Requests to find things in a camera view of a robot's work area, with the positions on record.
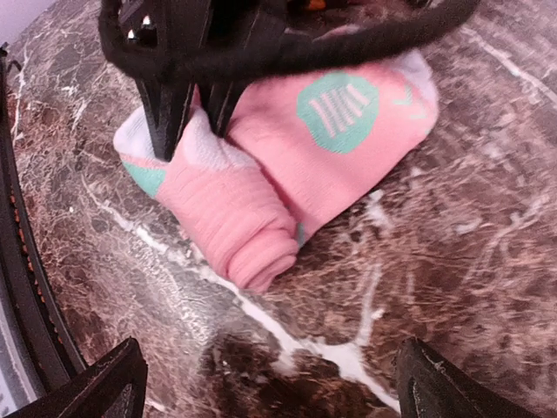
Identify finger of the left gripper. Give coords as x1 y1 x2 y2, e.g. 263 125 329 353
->
135 79 196 161
199 82 244 138

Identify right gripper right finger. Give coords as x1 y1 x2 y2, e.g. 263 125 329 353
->
395 337 537 418

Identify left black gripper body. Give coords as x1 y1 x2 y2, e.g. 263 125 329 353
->
98 1 348 83

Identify pink patterned sock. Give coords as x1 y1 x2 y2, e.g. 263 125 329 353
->
113 51 439 292

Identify black front rail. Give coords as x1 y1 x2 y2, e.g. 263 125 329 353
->
1 44 86 397

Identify black braided cable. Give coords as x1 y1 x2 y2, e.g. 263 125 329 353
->
97 0 482 78

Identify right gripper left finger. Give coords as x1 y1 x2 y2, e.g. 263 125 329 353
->
10 337 148 418

